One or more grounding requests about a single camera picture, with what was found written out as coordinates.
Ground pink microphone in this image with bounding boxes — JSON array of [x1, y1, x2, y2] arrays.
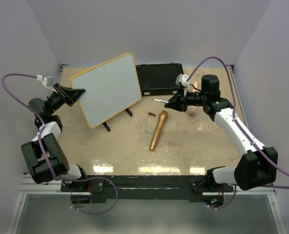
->
[[187, 81, 198, 117]]

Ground black hard case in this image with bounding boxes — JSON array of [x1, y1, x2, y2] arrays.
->
[[135, 63, 184, 96]]

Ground yellow framed whiteboard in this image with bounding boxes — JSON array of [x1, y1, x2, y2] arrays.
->
[[70, 53, 142, 129]]

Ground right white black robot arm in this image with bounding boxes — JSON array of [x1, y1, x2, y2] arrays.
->
[[164, 74, 278, 192]]

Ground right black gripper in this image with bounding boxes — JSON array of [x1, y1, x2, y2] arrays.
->
[[165, 85, 208, 113]]

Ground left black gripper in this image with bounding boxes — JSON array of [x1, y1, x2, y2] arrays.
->
[[46, 83, 85, 115]]

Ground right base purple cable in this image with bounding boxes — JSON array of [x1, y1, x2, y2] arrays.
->
[[206, 182, 237, 211]]

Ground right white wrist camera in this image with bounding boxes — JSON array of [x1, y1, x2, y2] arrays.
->
[[175, 74, 190, 87]]

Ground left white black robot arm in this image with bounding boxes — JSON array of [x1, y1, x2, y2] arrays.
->
[[21, 83, 89, 191]]

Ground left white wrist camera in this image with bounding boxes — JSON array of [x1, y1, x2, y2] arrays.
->
[[37, 75, 55, 89]]

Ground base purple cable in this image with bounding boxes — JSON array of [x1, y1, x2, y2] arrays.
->
[[70, 177, 119, 215], [206, 182, 237, 211]]

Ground aluminium frame rails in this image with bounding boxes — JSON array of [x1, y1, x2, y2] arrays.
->
[[18, 68, 284, 234]]

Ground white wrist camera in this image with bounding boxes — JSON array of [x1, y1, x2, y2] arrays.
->
[[37, 75, 55, 89], [175, 74, 190, 87]]

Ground gold microphone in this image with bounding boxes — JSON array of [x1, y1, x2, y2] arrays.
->
[[149, 111, 169, 151]]

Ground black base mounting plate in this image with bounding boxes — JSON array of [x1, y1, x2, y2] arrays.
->
[[60, 175, 233, 203]]

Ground red white marker pen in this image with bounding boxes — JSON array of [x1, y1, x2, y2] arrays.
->
[[152, 99, 169, 104]]

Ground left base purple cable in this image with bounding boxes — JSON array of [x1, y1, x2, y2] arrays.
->
[[70, 177, 119, 215]]

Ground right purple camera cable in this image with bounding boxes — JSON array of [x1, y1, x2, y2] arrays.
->
[[187, 56, 289, 190]]

